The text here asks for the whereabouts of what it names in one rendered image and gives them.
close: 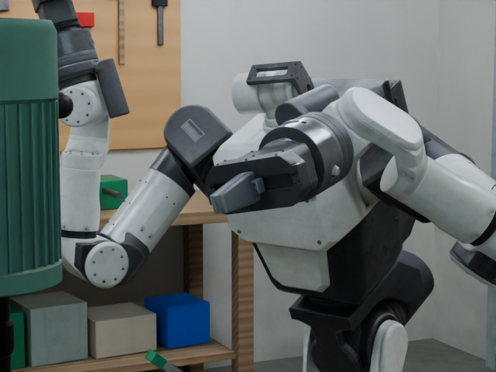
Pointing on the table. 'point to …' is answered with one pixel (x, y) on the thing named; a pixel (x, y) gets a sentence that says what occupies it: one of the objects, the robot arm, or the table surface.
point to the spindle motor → (29, 157)
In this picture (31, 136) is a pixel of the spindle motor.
